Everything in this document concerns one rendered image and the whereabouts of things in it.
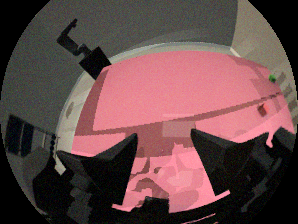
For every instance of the small green block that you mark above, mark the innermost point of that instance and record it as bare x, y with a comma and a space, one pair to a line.
272, 78

